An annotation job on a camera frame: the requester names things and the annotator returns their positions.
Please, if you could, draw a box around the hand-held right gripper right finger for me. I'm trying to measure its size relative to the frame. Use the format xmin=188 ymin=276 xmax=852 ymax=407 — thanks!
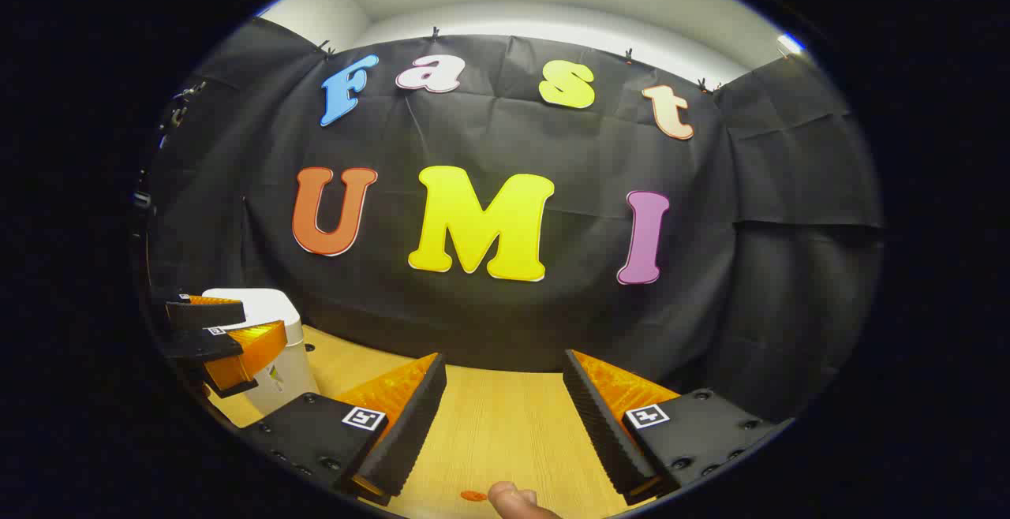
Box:
xmin=562 ymin=349 xmax=796 ymax=506

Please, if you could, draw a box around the black backdrop cloth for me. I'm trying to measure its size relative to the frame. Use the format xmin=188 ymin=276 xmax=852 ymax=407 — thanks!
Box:
xmin=142 ymin=18 xmax=885 ymax=425

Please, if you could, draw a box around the wooden desktop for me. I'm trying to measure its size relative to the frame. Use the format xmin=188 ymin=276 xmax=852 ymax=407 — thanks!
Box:
xmin=209 ymin=326 xmax=687 ymax=519

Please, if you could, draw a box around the white desktop garbage bin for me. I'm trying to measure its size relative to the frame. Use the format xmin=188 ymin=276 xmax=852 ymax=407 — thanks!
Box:
xmin=201 ymin=288 xmax=320 ymax=417

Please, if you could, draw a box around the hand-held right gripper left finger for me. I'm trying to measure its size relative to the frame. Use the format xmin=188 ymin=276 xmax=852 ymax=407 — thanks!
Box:
xmin=237 ymin=352 xmax=448 ymax=506

